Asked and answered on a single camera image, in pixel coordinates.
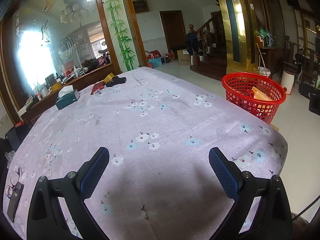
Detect orange rectangular box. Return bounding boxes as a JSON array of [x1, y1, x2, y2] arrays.
[[252, 87, 272, 101]]

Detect black smartphone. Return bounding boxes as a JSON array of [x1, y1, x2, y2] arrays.
[[7, 182, 24, 222]]

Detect eyeglasses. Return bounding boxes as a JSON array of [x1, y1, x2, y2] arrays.
[[4, 165, 23, 199]]

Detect black sofa chair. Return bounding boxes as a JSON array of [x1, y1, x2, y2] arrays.
[[1, 124, 30, 178]]

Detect wooden sideboard counter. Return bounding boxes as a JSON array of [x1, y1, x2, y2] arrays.
[[17, 63, 116, 128]]

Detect purple floral tablecloth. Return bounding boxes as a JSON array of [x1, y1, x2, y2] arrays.
[[6, 67, 288, 239]]

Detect red plastic basket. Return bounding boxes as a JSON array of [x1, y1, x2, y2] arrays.
[[221, 72, 286, 124]]

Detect dark green tissue box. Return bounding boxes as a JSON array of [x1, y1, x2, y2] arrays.
[[55, 85, 80, 110]]

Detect red packet on table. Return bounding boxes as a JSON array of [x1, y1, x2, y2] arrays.
[[91, 81, 105, 95]]

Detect white bucket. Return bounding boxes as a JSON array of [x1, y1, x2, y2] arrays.
[[258, 67, 271, 78]]

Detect yellow tape roll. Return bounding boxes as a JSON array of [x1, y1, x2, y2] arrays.
[[103, 73, 115, 84]]

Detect wooden staircase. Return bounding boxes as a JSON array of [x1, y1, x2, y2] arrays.
[[190, 11, 227, 81]]

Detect gold pillar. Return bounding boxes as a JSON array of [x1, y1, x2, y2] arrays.
[[218, 0, 258, 74]]

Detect cardboard box on floor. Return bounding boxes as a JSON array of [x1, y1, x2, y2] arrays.
[[177, 50, 191, 66]]

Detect teal box on floor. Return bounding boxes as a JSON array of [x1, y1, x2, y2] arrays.
[[148, 57, 162, 68]]

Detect brown wooden door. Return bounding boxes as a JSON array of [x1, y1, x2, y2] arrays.
[[159, 10, 186, 56]]

